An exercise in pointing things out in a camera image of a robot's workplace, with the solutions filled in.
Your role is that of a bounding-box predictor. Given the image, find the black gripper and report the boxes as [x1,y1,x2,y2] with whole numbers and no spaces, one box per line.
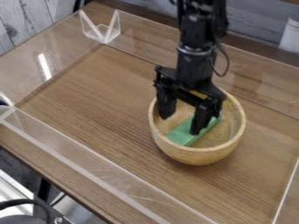
[153,47,227,135]

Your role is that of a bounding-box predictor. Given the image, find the green rectangular block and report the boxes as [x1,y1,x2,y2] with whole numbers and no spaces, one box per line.
[165,116,220,146]

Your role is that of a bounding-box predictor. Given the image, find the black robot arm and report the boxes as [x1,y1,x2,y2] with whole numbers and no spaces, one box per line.
[153,0,228,135]

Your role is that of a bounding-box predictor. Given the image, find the light wooden bowl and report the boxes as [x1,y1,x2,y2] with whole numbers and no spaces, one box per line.
[148,92,247,165]

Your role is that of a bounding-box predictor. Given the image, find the white cylinder container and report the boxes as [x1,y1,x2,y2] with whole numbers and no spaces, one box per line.
[279,15,299,54]

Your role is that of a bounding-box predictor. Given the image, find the black metal table leg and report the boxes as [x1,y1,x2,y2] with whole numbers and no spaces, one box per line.
[37,178,52,201]

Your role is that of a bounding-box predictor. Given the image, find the clear acrylic tray wall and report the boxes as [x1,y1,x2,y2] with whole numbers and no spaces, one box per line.
[0,4,299,224]

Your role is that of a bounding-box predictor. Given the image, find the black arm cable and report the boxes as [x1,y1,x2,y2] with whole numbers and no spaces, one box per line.
[210,43,231,79]

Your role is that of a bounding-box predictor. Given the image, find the clear acrylic corner bracket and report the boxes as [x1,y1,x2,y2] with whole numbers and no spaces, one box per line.
[79,10,121,45]

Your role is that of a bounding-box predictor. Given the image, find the black cable loop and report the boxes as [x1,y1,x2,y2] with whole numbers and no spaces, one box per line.
[0,198,52,224]

